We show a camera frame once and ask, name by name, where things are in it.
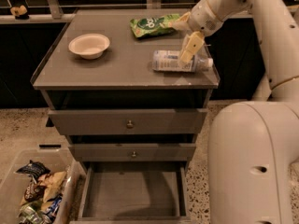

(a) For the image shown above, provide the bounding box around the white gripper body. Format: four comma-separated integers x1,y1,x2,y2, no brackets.
187,0,223,36

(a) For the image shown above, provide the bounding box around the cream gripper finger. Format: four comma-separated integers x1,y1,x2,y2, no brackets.
170,12,191,31
178,32,205,63

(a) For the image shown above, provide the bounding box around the blue plastic bottle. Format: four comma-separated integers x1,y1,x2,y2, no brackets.
152,50,213,73

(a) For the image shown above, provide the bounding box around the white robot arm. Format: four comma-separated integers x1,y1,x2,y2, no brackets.
175,0,299,224

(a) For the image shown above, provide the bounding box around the grey drawer cabinet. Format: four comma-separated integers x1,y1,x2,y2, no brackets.
30,8,221,224

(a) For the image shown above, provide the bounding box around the grey top drawer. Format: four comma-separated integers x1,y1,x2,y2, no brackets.
49,109,207,135

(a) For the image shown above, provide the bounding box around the grey middle drawer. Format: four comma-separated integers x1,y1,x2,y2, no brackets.
69,143,196,161

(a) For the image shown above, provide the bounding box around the grey open bottom drawer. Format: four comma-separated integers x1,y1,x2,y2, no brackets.
70,161,192,224

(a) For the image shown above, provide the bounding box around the green snack bag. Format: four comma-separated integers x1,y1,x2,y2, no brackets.
130,13,180,38

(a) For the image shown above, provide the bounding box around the white paper bowl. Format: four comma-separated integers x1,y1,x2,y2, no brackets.
68,34,110,60

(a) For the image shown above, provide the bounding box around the metal window railing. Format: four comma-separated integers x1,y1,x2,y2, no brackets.
0,0,299,26

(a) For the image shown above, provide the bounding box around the small yellow black object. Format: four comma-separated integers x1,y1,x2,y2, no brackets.
10,5,29,20

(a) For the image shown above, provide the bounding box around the tan snack bag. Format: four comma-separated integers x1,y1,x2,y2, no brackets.
38,171,66,203

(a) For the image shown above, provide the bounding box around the dark blue snack bag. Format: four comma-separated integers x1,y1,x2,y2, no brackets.
16,160,50,182

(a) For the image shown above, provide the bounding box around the clear plastic storage bin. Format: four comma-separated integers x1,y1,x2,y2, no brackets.
0,148,81,224

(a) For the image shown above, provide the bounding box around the blue snack packet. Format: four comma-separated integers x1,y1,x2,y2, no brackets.
44,195,63,221

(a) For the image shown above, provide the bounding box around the brown snack bag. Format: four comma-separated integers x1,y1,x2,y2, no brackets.
21,182,45,205

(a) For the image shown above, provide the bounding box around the green soda can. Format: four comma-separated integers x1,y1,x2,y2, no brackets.
19,203,52,224

